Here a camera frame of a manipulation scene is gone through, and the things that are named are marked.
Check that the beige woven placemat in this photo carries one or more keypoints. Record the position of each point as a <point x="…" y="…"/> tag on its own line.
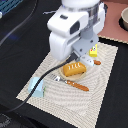
<point x="72" y="105"/>

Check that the knife with wooden handle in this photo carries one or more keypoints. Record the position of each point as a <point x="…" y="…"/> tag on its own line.
<point x="97" y="62"/>

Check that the orange bread loaf toy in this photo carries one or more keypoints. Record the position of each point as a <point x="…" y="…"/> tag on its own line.
<point x="74" y="68"/>

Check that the fork with wooden handle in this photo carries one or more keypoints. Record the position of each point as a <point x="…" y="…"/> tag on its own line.
<point x="76" y="85"/>

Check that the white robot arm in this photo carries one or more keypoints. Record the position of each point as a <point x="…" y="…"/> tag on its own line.
<point x="74" y="27"/>

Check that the light blue milk carton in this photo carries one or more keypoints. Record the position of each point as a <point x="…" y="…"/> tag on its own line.
<point x="39" y="91"/>

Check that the yellow butter box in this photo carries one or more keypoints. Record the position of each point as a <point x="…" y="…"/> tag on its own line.
<point x="93" y="51"/>

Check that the tan wooden plate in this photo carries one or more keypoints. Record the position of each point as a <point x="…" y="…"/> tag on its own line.
<point x="73" y="77"/>

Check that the beige bowl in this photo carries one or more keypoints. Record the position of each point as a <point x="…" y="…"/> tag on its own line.
<point x="124" y="16"/>

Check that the white fish toy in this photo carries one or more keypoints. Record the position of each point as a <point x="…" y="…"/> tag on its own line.
<point x="86" y="60"/>

